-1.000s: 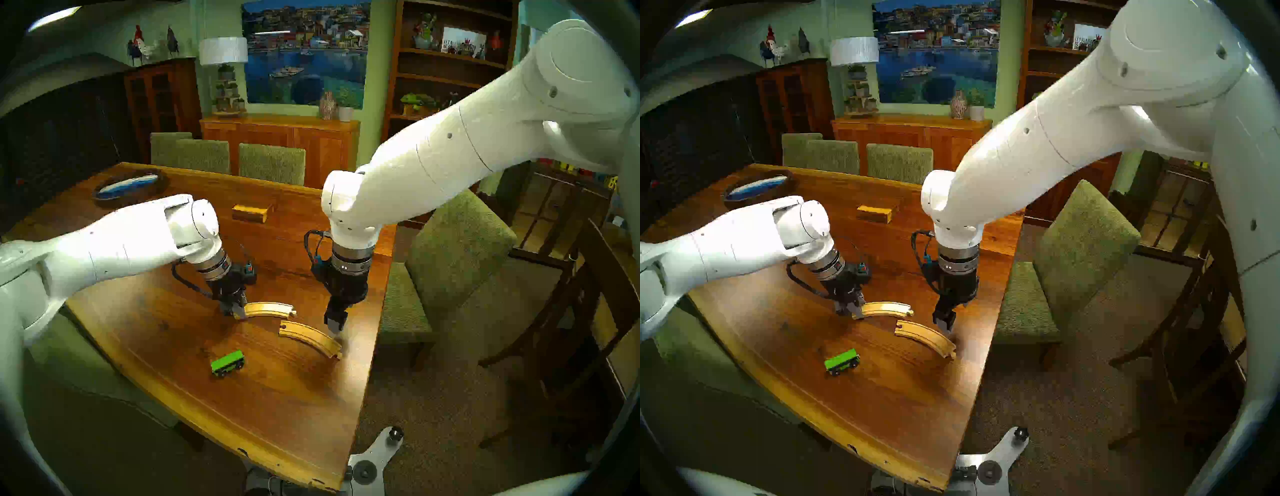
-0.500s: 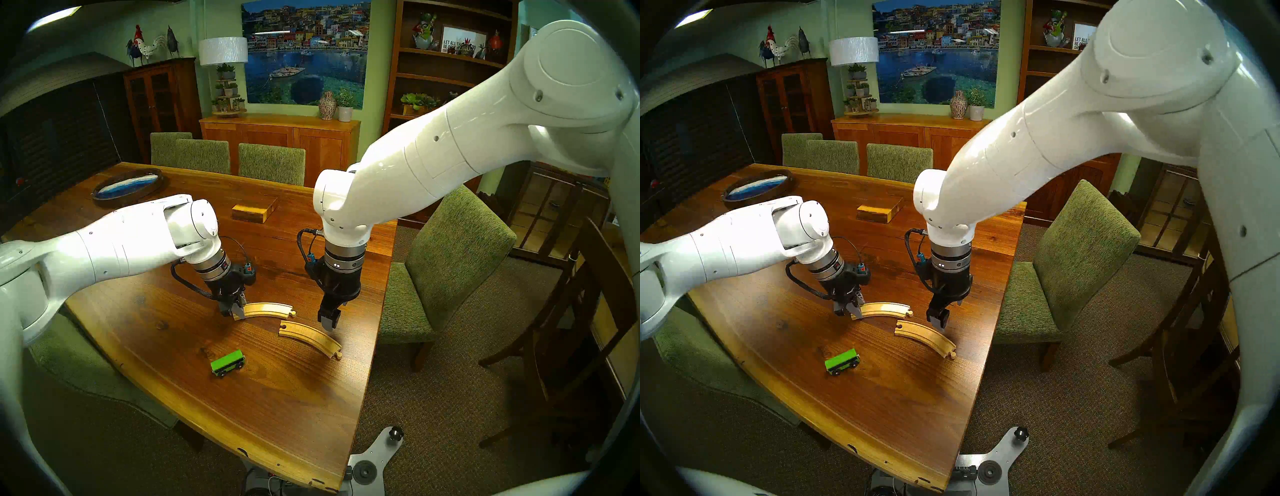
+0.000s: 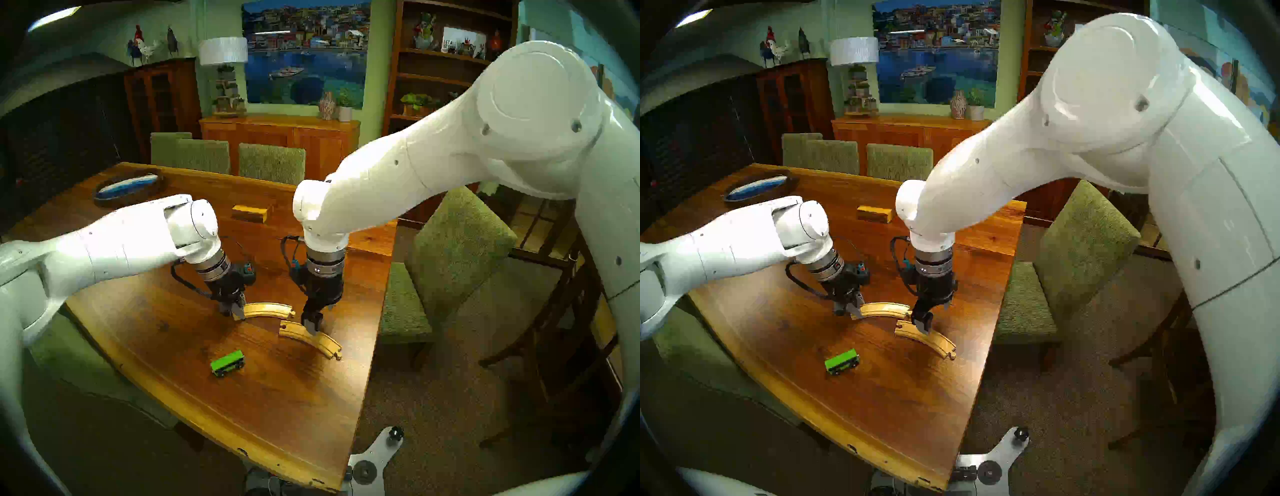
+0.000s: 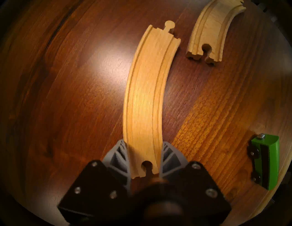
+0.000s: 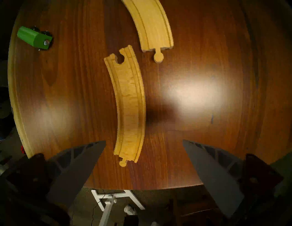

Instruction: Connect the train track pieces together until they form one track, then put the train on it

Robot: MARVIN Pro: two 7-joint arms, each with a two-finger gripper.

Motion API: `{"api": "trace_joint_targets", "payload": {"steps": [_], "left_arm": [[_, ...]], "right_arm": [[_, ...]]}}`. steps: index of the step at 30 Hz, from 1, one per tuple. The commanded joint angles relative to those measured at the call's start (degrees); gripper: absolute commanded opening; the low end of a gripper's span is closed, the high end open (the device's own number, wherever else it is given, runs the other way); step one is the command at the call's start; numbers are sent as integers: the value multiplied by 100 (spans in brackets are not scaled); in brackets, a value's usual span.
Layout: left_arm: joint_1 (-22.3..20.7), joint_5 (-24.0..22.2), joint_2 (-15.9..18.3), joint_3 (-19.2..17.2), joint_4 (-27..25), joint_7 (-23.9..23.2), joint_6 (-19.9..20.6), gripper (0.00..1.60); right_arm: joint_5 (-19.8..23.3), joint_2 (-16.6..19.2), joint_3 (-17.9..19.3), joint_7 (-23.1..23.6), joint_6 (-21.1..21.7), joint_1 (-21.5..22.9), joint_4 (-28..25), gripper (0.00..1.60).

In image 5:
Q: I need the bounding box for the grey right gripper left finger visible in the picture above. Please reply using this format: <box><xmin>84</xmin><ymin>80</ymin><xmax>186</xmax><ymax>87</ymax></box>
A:
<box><xmin>46</xmin><ymin>141</ymin><xmax>107</xmax><ymax>210</ymax></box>

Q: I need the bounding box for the curved wooden track piece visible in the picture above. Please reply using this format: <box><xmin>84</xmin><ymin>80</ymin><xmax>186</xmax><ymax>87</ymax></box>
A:
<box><xmin>121</xmin><ymin>0</ymin><xmax>174</xmax><ymax>64</ymax></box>
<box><xmin>104</xmin><ymin>45</ymin><xmax>146</xmax><ymax>167</ymax></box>

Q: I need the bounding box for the green toy train car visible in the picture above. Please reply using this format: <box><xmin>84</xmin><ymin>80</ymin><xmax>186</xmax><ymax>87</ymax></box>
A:
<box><xmin>17</xmin><ymin>26</ymin><xmax>53</xmax><ymax>50</ymax></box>

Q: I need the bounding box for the white metal floor stand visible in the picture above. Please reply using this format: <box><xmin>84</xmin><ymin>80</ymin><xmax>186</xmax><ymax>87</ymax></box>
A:
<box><xmin>91</xmin><ymin>189</ymin><xmax>145</xmax><ymax>226</ymax></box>

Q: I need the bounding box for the thin black floor cable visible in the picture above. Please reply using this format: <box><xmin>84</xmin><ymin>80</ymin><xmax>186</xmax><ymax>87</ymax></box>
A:
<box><xmin>91</xmin><ymin>202</ymin><xmax>99</xmax><ymax>226</ymax></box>

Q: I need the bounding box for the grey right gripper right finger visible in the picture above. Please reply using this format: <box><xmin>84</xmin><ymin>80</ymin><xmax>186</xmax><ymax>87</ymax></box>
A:
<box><xmin>182</xmin><ymin>140</ymin><xmax>245</xmax><ymax>218</ymax></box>

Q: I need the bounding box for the dark wooden chair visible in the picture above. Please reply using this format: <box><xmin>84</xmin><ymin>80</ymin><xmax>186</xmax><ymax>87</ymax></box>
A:
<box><xmin>169</xmin><ymin>189</ymin><xmax>219</xmax><ymax>226</ymax></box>

